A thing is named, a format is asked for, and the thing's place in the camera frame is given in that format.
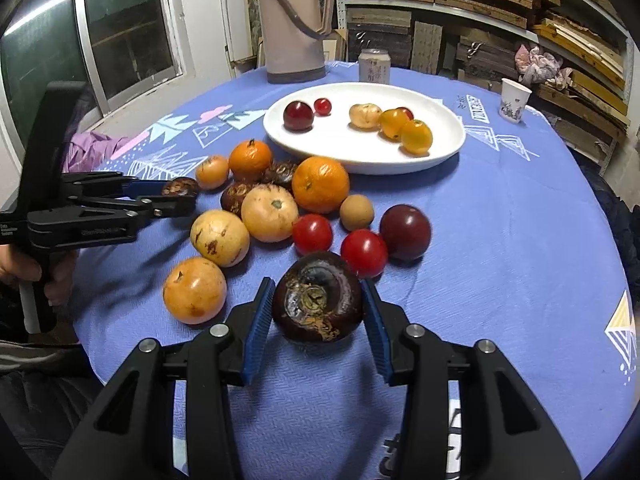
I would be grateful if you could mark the dark water chestnut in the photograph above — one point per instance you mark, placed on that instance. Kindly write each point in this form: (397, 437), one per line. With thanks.
(232, 198)
(181, 187)
(318, 300)
(280, 174)

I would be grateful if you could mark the beige thermos flask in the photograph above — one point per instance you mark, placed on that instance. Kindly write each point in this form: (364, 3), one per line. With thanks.
(293, 32)

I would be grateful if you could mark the orange cherry tomato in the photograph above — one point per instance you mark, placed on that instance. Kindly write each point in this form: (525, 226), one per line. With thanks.
(416, 138)
(391, 122)

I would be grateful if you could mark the yellow pear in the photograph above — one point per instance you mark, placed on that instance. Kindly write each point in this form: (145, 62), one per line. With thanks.
(269, 212)

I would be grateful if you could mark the metal storage shelf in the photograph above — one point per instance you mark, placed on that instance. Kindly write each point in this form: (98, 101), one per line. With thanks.
(475, 41)

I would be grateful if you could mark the yellow-orange passion fruit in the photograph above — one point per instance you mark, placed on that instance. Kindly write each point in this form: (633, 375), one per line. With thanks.
(212, 173)

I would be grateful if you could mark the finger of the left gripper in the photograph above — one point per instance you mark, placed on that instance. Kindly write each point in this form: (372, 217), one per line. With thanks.
(109, 184)
(138, 210)

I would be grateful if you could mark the purple cloth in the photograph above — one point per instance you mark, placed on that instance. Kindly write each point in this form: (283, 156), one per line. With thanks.
(87, 150)

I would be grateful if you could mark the window with white frame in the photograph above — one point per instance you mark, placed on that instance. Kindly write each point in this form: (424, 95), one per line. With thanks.
(120, 47)

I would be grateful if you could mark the orange mandarin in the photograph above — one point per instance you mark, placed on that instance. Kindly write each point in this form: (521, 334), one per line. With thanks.
(249, 160)
(320, 184)

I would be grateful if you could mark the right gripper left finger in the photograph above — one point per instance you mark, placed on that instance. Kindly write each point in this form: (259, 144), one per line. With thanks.
(226, 354)

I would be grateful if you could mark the white drink can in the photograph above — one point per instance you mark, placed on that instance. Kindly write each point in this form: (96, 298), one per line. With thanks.
(374, 66)

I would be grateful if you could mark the person left hand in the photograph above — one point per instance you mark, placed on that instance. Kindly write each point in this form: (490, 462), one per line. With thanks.
(57, 286)

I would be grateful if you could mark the red cherry tomato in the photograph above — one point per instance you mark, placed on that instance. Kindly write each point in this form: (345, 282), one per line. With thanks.
(312, 233)
(322, 107)
(365, 252)
(406, 111)

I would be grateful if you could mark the orange persimmon-like fruit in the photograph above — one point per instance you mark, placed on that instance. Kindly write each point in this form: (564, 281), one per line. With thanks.
(364, 116)

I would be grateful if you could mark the large dark red plum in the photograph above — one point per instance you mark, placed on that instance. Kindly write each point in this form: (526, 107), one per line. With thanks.
(298, 116)

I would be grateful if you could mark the yellow round fruit spotted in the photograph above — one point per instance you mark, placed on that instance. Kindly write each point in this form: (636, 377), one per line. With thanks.
(221, 237)

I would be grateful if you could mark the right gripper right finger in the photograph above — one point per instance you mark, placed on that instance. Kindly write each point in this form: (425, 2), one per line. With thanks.
(408, 354)

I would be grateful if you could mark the pink floral cloth bundle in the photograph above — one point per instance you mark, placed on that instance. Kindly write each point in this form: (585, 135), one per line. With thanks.
(537, 66)

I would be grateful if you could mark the dark water chestnut top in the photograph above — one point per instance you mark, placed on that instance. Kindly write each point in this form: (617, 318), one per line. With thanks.
(280, 174)

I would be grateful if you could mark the small tan longan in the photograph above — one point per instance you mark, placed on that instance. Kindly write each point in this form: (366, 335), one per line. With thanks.
(356, 212)

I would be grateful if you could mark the white oval plate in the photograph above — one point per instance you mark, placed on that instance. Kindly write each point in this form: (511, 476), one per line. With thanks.
(351, 134)

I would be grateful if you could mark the yellow potato-like fruit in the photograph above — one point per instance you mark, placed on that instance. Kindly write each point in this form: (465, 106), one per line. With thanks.
(195, 291)

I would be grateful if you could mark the red cherry tomato front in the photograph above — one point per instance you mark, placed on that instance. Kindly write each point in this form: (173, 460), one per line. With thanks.
(406, 111)

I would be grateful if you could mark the white paper cup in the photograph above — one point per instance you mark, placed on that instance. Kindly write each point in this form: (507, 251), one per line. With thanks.
(513, 100)

